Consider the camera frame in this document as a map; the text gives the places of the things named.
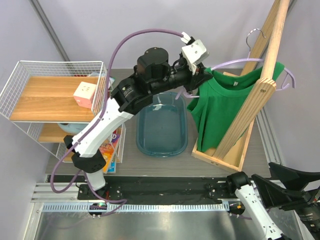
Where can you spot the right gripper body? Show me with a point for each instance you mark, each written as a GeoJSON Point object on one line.
{"type": "Point", "coordinates": [310, 212]}

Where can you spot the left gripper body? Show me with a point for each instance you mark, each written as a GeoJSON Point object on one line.
{"type": "Point", "coordinates": [183, 74]}

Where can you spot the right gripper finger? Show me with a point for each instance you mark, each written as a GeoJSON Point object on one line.
{"type": "Point", "coordinates": [293, 179]}
{"type": "Point", "coordinates": [273, 195]}

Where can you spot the lilac plastic clothes hanger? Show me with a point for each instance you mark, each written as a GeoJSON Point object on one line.
{"type": "Point", "coordinates": [289, 80]}

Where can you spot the green tank top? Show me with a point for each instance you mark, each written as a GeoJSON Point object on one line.
{"type": "Point", "coordinates": [220, 99]}

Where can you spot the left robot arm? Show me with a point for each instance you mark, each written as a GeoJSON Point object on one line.
{"type": "Point", "coordinates": [152, 75]}

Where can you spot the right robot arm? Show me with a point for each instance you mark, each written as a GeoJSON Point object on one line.
{"type": "Point", "coordinates": [246, 191]}

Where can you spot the teal plastic basin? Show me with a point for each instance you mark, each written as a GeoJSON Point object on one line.
{"type": "Point", "coordinates": [162, 127]}

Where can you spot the wooden clothes rack stand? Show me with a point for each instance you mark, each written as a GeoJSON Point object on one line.
{"type": "Point", "coordinates": [231, 152]}

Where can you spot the pink white cube socket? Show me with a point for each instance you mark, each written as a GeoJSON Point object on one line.
{"type": "Point", "coordinates": [84, 94]}

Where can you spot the colourful children's book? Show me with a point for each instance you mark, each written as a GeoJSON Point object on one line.
{"type": "Point", "coordinates": [109, 150]}

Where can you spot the light blue plush toy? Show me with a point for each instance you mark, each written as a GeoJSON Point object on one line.
{"type": "Point", "coordinates": [72, 128]}

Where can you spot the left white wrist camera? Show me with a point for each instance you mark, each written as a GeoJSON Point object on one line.
{"type": "Point", "coordinates": [194, 52]}

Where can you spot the white slotted cable duct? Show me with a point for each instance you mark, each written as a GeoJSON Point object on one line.
{"type": "Point", "coordinates": [130, 208]}

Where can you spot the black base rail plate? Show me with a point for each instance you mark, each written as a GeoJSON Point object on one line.
{"type": "Point", "coordinates": [144, 190]}

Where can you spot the white wire shelf rack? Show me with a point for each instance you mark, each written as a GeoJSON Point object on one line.
{"type": "Point", "coordinates": [38, 95]}

